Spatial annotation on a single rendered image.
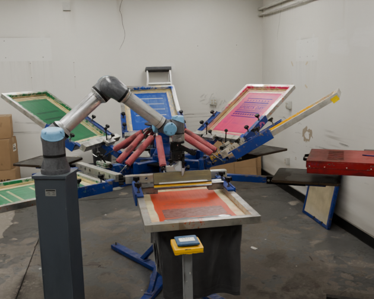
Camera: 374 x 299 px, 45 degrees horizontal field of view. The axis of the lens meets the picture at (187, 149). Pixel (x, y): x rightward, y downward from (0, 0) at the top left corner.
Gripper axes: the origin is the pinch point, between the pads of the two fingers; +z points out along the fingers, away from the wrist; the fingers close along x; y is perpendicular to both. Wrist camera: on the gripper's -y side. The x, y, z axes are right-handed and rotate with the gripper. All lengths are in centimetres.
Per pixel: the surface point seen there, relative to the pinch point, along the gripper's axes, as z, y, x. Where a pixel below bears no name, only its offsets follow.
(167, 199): 13.9, 10.9, 8.1
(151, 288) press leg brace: 101, 18, -53
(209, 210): 14.0, -8.7, 34.4
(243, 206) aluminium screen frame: 11, -25, 43
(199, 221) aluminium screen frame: 11, 3, 60
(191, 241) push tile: 13, 10, 80
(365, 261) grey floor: 109, -176, -77
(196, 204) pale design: 14.0, -3.7, 21.8
